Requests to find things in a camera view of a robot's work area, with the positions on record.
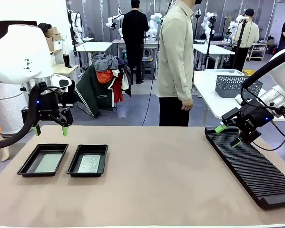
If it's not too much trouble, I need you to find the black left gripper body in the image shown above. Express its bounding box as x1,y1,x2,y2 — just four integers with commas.
36,82,60,119

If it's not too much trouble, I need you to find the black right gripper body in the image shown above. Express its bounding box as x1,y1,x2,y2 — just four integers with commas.
238,98,275,135

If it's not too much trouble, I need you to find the black ESD tray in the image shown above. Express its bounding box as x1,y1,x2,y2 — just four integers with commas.
66,144,109,178
16,143,69,178

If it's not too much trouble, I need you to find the plain green circuit board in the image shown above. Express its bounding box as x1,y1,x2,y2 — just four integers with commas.
34,152,64,173

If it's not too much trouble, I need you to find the mesh patterned green circuit board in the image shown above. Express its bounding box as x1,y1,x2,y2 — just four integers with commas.
77,154,102,173

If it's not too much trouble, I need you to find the person's right forearm beige sleeve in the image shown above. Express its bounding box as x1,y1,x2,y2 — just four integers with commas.
174,68,195,102

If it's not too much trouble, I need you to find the black slotted ESD rack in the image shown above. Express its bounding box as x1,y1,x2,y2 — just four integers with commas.
204,125,285,210

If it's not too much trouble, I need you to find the person's right hand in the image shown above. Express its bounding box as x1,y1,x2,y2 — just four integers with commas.
181,98,194,112

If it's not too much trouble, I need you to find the white side table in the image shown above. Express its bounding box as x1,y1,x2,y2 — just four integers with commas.
193,70,285,121

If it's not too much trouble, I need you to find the small light wood desk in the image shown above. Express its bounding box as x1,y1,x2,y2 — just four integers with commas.
52,63,80,83

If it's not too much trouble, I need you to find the grey plastic basket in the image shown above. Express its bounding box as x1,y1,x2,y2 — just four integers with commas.
215,75,264,98

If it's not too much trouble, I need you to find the white cylindrical air purifier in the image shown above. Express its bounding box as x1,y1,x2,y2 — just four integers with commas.
0,80,29,136

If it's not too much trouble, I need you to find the dark green jacket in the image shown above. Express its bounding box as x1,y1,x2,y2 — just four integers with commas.
73,64,116,119

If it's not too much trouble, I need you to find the dark tumbler cup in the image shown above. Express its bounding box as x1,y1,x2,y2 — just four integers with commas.
62,54,72,68

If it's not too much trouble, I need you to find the orange garment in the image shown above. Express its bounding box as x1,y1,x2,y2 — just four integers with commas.
95,68,114,84

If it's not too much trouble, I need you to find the light wood shelf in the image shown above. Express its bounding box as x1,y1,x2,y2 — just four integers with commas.
248,42,268,62

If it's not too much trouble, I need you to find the red garment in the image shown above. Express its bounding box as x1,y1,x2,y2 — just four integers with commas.
112,73,124,103

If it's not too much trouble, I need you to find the grey garment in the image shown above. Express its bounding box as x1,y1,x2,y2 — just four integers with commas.
92,53,124,72

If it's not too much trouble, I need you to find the white background table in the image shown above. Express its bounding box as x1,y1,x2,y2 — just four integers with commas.
75,42,113,72
112,38,160,72
194,43,236,70

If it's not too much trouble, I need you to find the black tripod stand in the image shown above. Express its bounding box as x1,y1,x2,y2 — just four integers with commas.
201,16,216,70
230,19,250,70

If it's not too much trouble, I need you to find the white garment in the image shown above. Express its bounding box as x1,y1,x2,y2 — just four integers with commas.
110,66,130,91

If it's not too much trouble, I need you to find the person with black cap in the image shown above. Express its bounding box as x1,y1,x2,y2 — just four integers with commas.
229,8,260,72

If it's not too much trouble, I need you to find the person in beige shirt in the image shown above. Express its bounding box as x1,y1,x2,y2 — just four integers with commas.
156,0,202,127

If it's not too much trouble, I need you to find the grey step stool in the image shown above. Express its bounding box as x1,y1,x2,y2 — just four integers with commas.
142,60,155,77

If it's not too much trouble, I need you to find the person in black clothes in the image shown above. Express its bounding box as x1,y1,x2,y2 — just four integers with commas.
121,0,150,85

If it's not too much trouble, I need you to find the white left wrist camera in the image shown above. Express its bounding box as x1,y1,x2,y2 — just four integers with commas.
53,74,73,90

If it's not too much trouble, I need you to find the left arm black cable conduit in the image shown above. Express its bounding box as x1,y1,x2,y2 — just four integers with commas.
0,83,42,150

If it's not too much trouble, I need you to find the thin black hanging cable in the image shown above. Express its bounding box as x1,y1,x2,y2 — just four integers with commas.
141,40,161,127

